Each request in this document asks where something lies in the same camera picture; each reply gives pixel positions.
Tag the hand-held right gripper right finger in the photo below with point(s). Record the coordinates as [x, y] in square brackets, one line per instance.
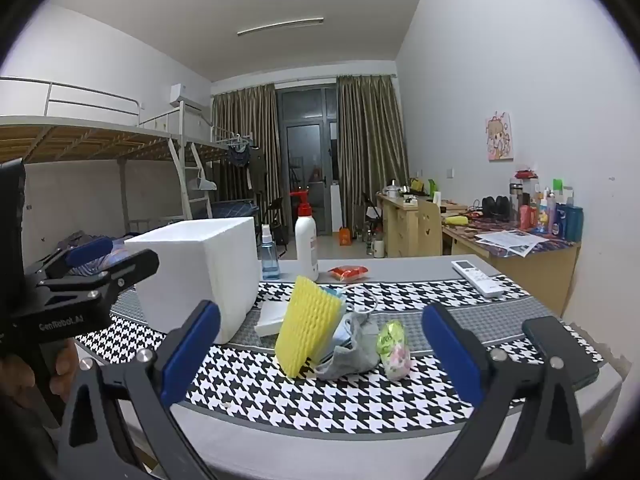
[450, 345]

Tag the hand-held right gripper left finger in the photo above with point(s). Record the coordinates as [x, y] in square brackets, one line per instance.
[190, 350]

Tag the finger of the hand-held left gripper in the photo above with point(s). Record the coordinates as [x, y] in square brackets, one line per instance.
[90, 252]
[125, 267]

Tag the white foam box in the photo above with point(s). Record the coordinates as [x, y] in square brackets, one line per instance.
[200, 270]

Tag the grey sock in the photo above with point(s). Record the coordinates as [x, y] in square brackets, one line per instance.
[352, 355]

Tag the blue face mask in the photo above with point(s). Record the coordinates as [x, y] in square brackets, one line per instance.
[336, 342]
[332, 294]

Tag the yellow foam net sleeve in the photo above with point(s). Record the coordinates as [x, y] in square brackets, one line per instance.
[305, 325]

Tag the person's left hand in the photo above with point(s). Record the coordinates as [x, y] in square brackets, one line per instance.
[67, 375]

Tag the blue plaid quilt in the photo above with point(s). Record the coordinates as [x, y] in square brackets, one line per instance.
[117, 260]

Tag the green pink plastic packet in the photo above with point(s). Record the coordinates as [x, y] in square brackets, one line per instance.
[395, 355]

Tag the white remote control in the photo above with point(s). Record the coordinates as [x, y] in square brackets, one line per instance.
[477, 276]

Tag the houndstooth tablecloth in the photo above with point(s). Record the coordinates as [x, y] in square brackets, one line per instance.
[260, 390]

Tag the white plastic hanger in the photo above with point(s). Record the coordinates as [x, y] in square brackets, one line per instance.
[205, 185]

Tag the black smartphone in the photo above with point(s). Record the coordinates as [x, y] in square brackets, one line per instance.
[565, 342]

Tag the white metal bunk bed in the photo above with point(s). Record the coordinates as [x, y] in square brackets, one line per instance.
[75, 137]
[212, 150]

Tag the blue spray bottle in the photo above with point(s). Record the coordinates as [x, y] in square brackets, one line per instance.
[270, 262]

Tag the wooden chair with smiley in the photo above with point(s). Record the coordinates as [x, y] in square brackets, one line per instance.
[429, 227]

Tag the white plastic jug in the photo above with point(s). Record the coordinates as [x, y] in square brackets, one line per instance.
[379, 248]

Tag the printed papers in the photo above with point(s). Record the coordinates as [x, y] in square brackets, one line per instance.
[510, 241]

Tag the yellow cloth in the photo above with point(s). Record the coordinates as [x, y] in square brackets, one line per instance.
[456, 220]

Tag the red snack packet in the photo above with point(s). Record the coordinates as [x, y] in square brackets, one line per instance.
[348, 272]

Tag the blue plaid bed sheet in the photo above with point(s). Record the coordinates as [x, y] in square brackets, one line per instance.
[235, 207]

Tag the black headphones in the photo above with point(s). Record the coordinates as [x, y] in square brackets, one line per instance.
[497, 207]

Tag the orange bag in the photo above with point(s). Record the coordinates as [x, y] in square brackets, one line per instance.
[345, 237]

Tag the white pump bottle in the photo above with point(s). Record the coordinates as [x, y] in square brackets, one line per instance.
[306, 247]

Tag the black folding chair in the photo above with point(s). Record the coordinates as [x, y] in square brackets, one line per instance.
[272, 215]

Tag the green bag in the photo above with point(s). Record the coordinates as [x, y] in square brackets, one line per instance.
[427, 186]

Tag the hanging dark clothes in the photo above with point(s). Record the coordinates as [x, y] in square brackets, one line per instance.
[245, 160]

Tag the cluster of toiletry bottles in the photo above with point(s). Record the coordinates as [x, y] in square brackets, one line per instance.
[550, 215]

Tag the metal pot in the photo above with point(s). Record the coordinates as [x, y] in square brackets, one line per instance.
[391, 189]

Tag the white air conditioner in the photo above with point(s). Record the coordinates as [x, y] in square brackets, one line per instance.
[186, 96]

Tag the brown curtain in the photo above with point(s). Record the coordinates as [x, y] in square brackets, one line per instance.
[370, 150]
[240, 120]

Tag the glass balcony door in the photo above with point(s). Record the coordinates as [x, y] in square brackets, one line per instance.
[307, 150]

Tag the ceiling tube light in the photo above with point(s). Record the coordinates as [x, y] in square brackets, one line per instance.
[280, 26]

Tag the cartoon wall poster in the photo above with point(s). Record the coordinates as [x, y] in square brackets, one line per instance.
[499, 136]

